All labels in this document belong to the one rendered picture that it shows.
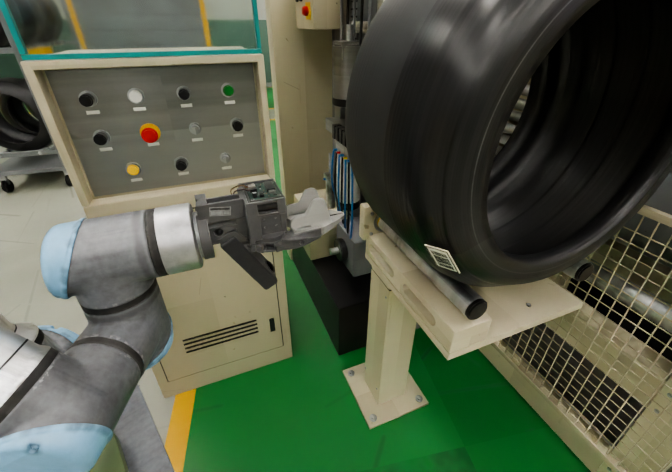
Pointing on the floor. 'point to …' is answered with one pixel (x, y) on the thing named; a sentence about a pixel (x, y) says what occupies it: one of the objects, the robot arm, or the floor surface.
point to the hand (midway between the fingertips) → (336, 220)
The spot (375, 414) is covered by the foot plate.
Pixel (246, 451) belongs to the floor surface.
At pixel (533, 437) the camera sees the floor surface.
